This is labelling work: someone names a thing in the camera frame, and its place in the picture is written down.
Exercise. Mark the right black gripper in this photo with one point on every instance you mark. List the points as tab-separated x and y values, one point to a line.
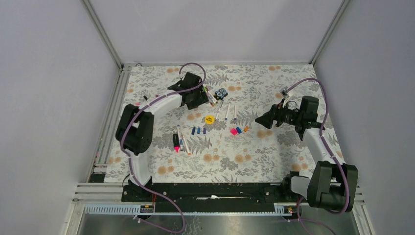
275	113

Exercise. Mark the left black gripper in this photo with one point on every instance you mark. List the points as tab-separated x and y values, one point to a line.
201	99

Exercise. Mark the blue whiteboard marker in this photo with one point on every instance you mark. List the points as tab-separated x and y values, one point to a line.
180	138

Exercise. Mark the purple cap white pen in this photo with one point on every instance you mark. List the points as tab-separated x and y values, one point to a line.
235	112

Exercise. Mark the black pink highlighter marker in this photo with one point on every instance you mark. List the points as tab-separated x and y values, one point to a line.
176	142

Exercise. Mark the pink highlighter cap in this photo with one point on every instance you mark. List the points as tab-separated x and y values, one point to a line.
234	131

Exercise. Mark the orange tip white pen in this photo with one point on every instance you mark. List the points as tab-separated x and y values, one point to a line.
186	145

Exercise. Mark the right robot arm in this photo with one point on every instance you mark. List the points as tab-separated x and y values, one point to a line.
333	183

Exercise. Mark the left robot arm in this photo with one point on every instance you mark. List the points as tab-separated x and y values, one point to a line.
136	125

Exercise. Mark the orange red pen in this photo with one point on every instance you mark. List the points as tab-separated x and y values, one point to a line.
211	102

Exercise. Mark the green cap pen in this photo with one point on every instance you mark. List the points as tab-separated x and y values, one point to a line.
210	96

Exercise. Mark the yellow big blind chip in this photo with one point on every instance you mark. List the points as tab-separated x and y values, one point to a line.
209	119

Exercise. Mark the floral table mat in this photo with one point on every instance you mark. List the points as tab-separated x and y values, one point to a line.
258	155

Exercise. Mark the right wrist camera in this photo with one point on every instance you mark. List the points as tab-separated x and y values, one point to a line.
285	93

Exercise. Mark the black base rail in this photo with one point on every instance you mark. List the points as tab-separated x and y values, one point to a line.
250	198

